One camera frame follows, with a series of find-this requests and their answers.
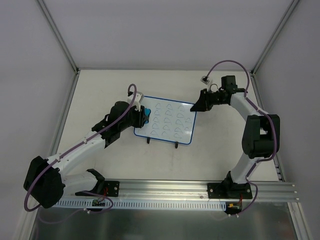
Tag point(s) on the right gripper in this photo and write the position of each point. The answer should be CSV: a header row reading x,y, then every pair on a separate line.
x,y
207,99

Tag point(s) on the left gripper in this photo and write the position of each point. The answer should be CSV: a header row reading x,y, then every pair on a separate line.
x,y
141,115

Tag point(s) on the blue framed whiteboard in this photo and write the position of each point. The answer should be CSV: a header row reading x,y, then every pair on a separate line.
x,y
170,121

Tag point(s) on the blue whiteboard eraser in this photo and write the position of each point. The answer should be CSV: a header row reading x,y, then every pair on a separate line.
x,y
147,113

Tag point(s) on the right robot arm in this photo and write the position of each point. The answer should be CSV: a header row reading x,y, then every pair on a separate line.
x,y
260,141

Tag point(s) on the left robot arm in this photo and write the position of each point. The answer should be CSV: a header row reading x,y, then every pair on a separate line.
x,y
49,179

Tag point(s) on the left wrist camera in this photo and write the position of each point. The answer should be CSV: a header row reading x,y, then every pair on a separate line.
x,y
139,96

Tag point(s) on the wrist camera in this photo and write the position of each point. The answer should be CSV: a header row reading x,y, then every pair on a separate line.
x,y
206,80
139,96

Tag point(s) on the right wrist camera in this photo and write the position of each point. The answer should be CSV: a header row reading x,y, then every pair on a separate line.
x,y
206,80

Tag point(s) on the aluminium mounting rail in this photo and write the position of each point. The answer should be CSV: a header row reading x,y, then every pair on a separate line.
x,y
175,188

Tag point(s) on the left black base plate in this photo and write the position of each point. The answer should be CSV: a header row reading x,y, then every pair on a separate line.
x,y
111,188

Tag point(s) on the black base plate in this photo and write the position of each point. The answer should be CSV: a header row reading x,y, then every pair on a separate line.
x,y
231,191
111,188

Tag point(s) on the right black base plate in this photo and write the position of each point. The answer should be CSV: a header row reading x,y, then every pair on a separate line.
x,y
231,191

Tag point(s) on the white slotted cable duct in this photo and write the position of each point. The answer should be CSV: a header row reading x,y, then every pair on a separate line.
x,y
141,204

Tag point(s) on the left frame post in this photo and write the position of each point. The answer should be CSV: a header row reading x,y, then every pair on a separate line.
x,y
57,34

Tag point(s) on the frame post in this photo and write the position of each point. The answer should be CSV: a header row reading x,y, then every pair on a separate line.
x,y
275,34
57,34

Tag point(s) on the right frame post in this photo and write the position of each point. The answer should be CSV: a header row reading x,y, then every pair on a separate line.
x,y
275,34

